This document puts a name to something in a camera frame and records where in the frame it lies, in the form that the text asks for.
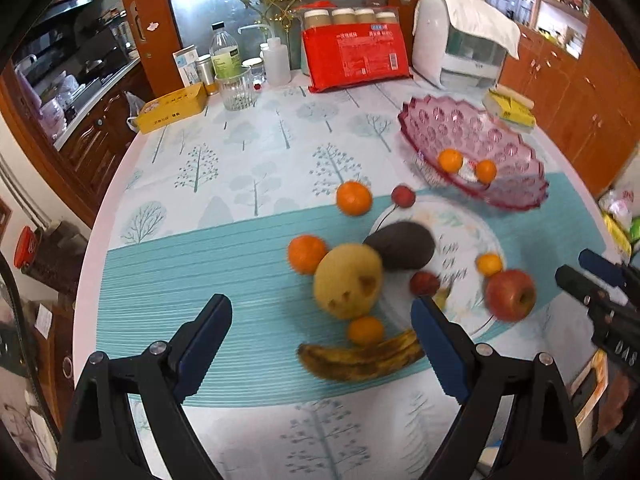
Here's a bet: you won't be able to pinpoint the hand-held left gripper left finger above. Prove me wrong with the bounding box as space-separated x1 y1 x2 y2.
59 294 233 480

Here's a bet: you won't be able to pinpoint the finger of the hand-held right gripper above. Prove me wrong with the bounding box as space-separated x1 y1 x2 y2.
555 265 635 312
578 248 640 292

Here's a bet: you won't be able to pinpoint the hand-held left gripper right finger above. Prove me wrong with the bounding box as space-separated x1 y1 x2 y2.
410 296 586 480

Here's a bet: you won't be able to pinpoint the red apple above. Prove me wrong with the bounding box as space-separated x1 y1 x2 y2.
485 269 537 322

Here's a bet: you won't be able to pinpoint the small orange tangerine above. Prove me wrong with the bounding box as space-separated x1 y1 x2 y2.
347 316 386 347

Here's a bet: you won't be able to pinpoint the spotted ripe banana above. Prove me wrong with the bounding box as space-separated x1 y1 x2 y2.
297 329 427 382

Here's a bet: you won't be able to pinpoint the white floral plate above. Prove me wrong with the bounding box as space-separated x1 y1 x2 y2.
367 195 507 341

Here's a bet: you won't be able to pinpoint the dark avocado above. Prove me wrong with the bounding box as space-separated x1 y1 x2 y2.
363 221 437 272

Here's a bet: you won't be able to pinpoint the yellow pear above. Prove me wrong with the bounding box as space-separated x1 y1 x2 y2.
313 243 385 321

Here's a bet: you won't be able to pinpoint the large orange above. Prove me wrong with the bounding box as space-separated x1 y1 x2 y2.
287 235 328 275
335 180 374 217

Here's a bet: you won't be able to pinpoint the pink glass bowl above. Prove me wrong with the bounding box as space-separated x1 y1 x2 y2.
397 94 550 211

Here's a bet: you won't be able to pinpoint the yellow plastic bags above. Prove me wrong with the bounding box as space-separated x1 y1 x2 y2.
597 180 640 266

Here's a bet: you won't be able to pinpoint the orange white carton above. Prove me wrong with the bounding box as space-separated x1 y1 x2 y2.
570 349 610 428

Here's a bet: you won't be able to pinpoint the medium orange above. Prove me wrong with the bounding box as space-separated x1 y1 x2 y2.
437 149 464 173

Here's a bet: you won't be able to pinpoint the yellow tissue box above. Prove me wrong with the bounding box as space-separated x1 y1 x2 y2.
482 87 537 133

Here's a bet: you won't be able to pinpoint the red round object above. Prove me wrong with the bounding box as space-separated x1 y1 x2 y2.
14 226 37 268

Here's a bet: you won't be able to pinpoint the flat yellow box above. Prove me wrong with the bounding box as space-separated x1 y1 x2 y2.
136 84 208 134

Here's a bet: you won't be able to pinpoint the white plastic bag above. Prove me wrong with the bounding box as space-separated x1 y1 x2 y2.
124 91 147 133

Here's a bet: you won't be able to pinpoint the clear drinking glass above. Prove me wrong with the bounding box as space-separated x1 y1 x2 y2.
215 66 257 112

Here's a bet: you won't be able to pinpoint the kitchen counter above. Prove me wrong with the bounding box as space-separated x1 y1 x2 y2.
0 0 151 161

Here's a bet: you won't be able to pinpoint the small metal can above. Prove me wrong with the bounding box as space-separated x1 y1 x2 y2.
195 54 217 97

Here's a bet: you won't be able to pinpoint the white towel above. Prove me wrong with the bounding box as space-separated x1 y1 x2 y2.
440 0 522 60

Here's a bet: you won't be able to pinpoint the white blue carton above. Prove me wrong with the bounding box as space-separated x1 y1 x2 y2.
173 45 201 88

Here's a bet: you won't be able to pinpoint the white squeeze bottle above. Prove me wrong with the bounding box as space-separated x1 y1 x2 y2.
237 25 292 87

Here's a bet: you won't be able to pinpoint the white countertop appliance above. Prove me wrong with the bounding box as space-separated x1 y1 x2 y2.
411 0 506 92

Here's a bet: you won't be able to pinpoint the clear bottle black cap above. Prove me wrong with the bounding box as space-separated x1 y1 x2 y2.
209 21 244 81

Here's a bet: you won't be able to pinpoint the glass sliding door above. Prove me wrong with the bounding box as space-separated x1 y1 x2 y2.
116 0 451 96

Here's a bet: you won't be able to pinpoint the wooden wall cabinet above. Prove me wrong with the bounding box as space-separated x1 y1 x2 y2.
497 0 640 196

